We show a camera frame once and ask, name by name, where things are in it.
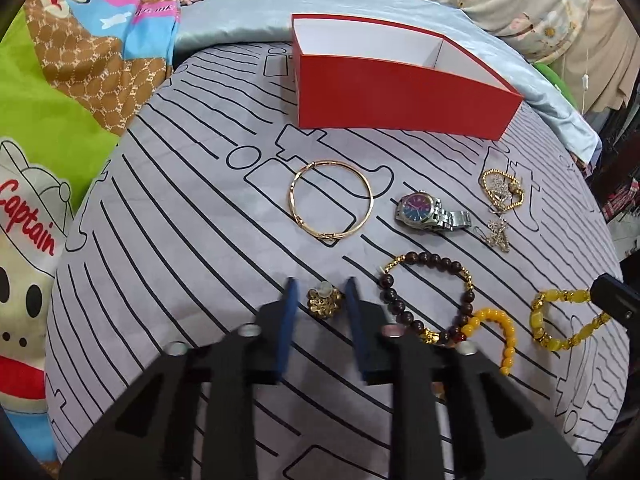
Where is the yellow amber chunky bracelet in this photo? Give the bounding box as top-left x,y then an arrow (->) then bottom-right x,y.
529,288 -> 612,354

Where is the gold flower ring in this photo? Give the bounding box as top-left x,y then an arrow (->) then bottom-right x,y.
306,282 -> 345,320

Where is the dark brown bead bracelet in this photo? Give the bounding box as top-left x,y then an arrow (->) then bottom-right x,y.
376,251 -> 476,347

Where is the orange yellow bead bracelet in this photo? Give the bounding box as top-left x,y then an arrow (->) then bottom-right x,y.
459,308 -> 518,377

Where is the silver wrist watch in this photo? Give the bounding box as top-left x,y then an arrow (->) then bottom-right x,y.
395,191 -> 472,232

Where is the silver rhinestone pendant necklace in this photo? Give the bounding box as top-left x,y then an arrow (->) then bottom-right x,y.
473,216 -> 512,254

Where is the gold bangle bracelet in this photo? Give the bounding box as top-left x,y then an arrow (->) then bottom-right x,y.
287,159 -> 376,242

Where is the gold bead chain bracelet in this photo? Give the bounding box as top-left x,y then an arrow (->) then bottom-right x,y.
479,167 -> 526,216

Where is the grey striped bed sheet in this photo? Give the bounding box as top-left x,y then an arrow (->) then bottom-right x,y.
47,44 -> 629,460

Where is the beige curtain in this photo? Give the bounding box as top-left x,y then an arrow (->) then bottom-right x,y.
554,0 -> 639,114

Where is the green plastic object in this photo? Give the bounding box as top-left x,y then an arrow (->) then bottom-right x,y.
532,63 -> 579,110

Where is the red cardboard box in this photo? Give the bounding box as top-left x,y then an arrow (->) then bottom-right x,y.
292,14 -> 523,141

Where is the light blue quilt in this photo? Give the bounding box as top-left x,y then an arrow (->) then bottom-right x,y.
174,0 -> 602,162

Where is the colourful monkey cartoon blanket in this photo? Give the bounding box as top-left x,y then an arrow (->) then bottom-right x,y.
1,0 -> 179,479

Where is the white cord with switch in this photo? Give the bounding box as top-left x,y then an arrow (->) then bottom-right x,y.
562,0 -> 592,116

